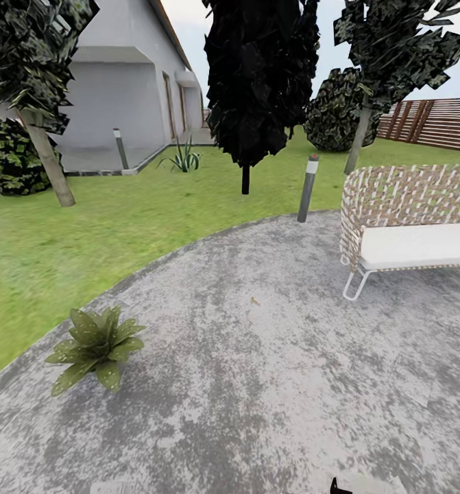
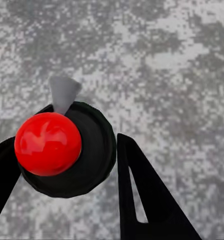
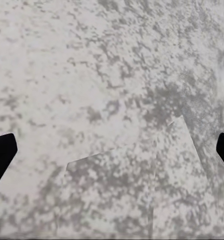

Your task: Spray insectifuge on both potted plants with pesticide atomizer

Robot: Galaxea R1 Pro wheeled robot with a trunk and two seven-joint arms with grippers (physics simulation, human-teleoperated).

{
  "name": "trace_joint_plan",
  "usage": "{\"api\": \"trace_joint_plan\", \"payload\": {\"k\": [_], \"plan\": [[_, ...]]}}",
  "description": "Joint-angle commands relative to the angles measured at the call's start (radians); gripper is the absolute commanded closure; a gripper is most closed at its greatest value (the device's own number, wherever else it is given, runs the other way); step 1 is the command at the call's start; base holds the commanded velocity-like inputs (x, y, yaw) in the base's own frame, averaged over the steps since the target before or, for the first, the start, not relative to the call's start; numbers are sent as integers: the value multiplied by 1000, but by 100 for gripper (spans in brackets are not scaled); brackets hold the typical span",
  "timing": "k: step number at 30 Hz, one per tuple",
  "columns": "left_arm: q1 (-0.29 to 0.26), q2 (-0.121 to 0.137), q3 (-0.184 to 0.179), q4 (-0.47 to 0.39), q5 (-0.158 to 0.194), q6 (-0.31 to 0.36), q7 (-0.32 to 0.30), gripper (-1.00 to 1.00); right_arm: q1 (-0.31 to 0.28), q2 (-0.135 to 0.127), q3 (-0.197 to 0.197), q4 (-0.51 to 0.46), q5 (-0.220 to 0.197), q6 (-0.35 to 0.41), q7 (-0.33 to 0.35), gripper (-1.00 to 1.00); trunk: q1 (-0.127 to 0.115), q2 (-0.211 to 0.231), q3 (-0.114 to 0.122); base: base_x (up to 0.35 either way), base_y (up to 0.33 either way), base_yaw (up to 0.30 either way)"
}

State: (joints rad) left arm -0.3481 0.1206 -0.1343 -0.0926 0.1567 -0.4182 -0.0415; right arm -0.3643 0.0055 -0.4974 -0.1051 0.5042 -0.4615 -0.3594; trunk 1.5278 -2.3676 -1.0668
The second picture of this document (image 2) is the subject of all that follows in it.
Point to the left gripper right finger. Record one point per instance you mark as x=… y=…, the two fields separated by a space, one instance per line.
x=166 y=220

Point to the insectifuge atomizer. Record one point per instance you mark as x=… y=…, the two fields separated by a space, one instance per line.
x=68 y=148

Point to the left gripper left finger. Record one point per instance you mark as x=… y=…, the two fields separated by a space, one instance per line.
x=9 y=170

